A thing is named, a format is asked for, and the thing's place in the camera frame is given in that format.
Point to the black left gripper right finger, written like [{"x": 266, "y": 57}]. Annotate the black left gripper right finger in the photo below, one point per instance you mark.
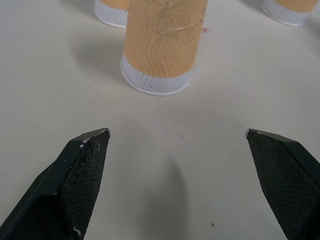
[{"x": 285, "y": 180}]

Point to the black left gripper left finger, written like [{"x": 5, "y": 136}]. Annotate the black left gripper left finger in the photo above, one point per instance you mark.
[{"x": 75, "y": 185}]

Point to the tan ribbed paper cup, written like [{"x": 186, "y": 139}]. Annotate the tan ribbed paper cup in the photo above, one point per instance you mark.
[
  {"x": 287, "y": 11},
  {"x": 112, "y": 12},
  {"x": 162, "y": 45}
]

